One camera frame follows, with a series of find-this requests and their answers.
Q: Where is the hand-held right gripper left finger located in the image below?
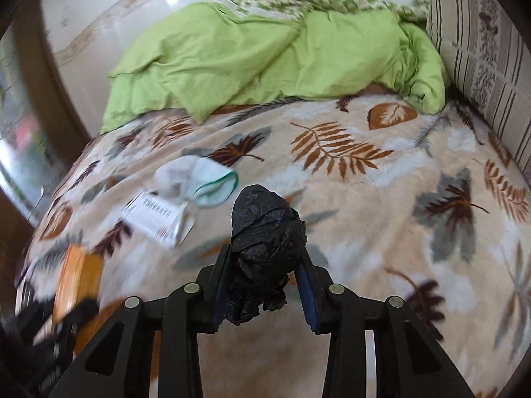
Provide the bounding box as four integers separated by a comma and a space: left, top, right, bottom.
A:
47, 244, 233, 398

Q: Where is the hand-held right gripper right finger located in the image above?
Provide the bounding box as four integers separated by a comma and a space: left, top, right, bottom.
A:
295, 256, 476, 398

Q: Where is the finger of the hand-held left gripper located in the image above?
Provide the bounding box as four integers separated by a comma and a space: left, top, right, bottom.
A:
54, 298, 101, 337

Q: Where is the orange cardboard box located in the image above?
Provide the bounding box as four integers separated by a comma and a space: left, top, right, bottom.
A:
53, 244, 105, 341

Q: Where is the black plastic bag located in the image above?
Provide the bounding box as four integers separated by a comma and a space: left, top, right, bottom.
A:
222, 183, 308, 326

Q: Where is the torn white medicine box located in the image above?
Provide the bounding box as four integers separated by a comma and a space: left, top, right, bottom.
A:
123, 191, 196, 250

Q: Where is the leaf print blanket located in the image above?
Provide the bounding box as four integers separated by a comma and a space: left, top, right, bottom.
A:
14, 93, 531, 398

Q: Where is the white green-trimmed cloth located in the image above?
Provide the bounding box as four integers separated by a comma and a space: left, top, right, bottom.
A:
191, 158, 240, 208

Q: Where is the wooden stained glass door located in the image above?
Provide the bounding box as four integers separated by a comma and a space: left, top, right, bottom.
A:
0, 6, 93, 237

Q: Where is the light green duvet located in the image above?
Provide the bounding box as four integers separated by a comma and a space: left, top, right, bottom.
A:
100, 1, 451, 135

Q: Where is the green patterned quilt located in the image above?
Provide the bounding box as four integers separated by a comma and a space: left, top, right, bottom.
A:
207, 0, 432, 24

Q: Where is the striped beige pillow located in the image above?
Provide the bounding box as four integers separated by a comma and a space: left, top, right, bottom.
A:
426, 0, 531, 171

